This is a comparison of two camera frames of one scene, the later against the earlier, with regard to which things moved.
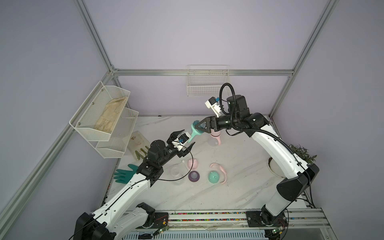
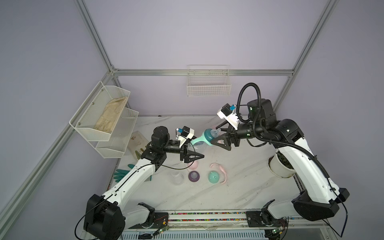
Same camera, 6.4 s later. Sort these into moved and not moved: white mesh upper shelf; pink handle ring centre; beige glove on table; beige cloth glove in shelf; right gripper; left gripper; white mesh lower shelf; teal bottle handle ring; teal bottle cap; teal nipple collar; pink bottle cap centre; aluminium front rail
Moved: right gripper; left gripper; teal nipple collar; teal bottle handle ring
Not moved: beige cloth glove in shelf; beige glove on table; white mesh upper shelf; pink bottle cap centre; white mesh lower shelf; pink handle ring centre; teal bottle cap; aluminium front rail
